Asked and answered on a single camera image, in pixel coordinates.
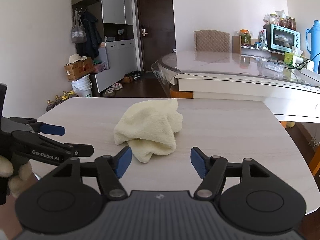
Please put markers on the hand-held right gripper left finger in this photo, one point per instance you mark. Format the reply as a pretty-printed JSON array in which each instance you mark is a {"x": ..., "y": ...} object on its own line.
[{"x": 124, "y": 161}]

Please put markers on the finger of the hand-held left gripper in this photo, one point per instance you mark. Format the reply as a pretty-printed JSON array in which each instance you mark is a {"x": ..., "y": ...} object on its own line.
[
  {"x": 53, "y": 130},
  {"x": 80, "y": 150}
]

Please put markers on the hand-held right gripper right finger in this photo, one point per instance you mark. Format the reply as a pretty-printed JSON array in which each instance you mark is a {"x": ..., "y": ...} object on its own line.
[{"x": 197, "y": 162}]

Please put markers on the cream towel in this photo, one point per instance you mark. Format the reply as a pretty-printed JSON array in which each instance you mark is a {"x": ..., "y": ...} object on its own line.
[{"x": 147, "y": 127}]

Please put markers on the person's left hand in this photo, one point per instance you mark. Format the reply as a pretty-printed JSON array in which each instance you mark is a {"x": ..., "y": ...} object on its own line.
[{"x": 20, "y": 185}]

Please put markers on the cluster of gold-capped bottles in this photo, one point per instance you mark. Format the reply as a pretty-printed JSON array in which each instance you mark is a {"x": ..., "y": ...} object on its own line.
[{"x": 53, "y": 103}]

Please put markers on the white plastic bucket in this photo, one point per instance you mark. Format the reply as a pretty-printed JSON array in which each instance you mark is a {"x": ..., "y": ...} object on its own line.
[{"x": 82, "y": 85}]

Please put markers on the brown cardboard box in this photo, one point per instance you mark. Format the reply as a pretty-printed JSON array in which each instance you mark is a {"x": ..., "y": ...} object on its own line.
[{"x": 80, "y": 70}]

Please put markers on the row of shoes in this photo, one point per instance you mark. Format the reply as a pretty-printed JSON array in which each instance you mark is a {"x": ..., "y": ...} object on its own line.
[{"x": 117, "y": 86}]

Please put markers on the cream sun hat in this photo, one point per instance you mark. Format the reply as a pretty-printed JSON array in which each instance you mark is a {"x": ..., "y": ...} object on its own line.
[{"x": 75, "y": 58}]

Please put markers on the pile of colourful cloth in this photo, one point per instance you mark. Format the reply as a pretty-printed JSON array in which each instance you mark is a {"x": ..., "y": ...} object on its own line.
[{"x": 101, "y": 66}]

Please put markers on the grey hanging bag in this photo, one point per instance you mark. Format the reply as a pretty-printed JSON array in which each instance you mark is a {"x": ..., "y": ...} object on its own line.
[{"x": 78, "y": 33}]

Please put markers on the dark hanging jacket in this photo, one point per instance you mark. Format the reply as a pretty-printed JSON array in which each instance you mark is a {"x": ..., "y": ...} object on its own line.
[{"x": 91, "y": 37}]

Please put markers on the white glass-topped dining table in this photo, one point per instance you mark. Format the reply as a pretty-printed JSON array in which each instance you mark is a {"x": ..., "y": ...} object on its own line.
[{"x": 225, "y": 62}]

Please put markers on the clear plastic tray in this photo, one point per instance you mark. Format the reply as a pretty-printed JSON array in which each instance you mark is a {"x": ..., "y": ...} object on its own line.
[{"x": 272, "y": 65}]

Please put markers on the beige quilted chair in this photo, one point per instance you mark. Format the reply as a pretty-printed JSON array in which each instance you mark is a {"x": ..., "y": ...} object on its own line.
[{"x": 212, "y": 41}]

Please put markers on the small brown paper box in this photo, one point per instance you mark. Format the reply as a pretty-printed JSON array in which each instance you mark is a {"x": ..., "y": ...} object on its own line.
[{"x": 236, "y": 45}]

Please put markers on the orange-lidded glass jar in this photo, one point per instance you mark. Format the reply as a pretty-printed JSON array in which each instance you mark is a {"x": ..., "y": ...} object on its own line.
[{"x": 245, "y": 38}]

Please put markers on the white red snack bag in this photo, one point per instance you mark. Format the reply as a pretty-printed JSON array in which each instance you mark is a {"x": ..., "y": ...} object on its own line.
[{"x": 262, "y": 38}]

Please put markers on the green tissue box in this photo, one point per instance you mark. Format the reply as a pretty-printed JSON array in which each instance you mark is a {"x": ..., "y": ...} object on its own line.
[{"x": 290, "y": 57}]

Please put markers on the dark brown door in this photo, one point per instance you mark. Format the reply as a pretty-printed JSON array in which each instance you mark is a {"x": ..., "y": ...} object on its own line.
[{"x": 155, "y": 17}]

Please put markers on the teal toaster oven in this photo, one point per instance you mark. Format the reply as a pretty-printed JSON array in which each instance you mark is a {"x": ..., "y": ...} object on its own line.
[{"x": 282, "y": 37}]

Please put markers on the clear plastic jar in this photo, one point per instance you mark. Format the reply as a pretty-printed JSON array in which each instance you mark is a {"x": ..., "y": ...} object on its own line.
[{"x": 273, "y": 19}]

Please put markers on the jar of red preserves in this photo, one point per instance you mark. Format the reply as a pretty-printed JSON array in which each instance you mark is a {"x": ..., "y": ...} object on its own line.
[
  {"x": 291, "y": 24},
  {"x": 283, "y": 23}
]

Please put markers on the blue thermos flask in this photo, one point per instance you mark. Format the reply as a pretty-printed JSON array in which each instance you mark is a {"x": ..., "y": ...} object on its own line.
[{"x": 315, "y": 45}]

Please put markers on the grey wall cabinet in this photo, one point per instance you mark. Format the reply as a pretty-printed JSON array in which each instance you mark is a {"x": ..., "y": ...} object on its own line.
[{"x": 113, "y": 7}]

